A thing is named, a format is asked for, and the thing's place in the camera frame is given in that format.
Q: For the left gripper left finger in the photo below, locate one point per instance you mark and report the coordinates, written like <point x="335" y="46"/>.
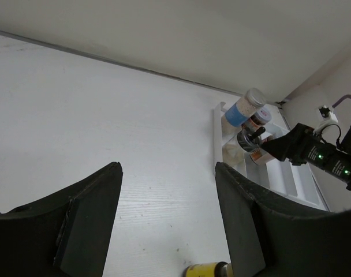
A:
<point x="66" y="233"/>

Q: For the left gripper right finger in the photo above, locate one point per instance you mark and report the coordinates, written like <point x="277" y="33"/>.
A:
<point x="270" y="235"/>

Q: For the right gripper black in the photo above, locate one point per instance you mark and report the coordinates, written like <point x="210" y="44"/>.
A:
<point x="301" y="145"/>

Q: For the red label spice jar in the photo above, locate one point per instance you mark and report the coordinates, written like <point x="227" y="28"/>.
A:
<point x="260" y="156"/>
<point x="257" y="120"/>

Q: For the black grinder top jar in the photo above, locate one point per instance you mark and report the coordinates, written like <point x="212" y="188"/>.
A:
<point x="244" y="142"/>

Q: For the blue label silver lid jar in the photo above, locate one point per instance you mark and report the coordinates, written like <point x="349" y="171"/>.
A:
<point x="245" y="107"/>

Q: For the white divided organizer tray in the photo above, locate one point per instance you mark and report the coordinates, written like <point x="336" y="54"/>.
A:
<point x="293" y="182"/>

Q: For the yellow label cork bottle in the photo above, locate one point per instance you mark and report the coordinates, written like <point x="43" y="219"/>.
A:
<point x="216" y="269"/>

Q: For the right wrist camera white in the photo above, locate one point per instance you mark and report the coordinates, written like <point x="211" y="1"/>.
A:
<point x="327" y="118"/>

